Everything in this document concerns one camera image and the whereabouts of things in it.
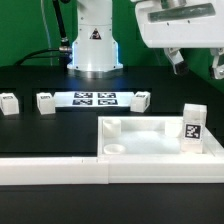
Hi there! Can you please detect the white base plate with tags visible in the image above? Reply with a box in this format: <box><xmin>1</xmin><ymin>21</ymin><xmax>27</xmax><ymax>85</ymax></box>
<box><xmin>54</xmin><ymin>91</ymin><xmax>134</xmax><ymax>107</ymax></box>

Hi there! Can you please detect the white U-shaped obstacle fence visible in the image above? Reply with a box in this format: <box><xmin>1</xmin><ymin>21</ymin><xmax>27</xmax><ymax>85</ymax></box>
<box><xmin>0</xmin><ymin>144</ymin><xmax>224</xmax><ymax>185</ymax></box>

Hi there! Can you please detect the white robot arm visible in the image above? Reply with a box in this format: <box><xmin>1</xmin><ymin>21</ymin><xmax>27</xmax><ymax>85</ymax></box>
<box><xmin>67</xmin><ymin>0</ymin><xmax>224</xmax><ymax>79</ymax></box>

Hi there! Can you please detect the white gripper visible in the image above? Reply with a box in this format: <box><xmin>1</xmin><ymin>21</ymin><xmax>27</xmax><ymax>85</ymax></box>
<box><xmin>135</xmin><ymin>0</ymin><xmax>224</xmax><ymax>80</ymax></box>

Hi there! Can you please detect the white square tabletop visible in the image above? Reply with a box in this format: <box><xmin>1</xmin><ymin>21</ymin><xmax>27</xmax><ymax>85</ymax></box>
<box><xmin>98</xmin><ymin>116</ymin><xmax>224</xmax><ymax>157</ymax></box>

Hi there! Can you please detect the black cable with connector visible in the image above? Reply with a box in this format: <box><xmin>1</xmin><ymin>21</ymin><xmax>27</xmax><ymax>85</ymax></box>
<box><xmin>13</xmin><ymin>0</ymin><xmax>74</xmax><ymax>67</ymax></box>

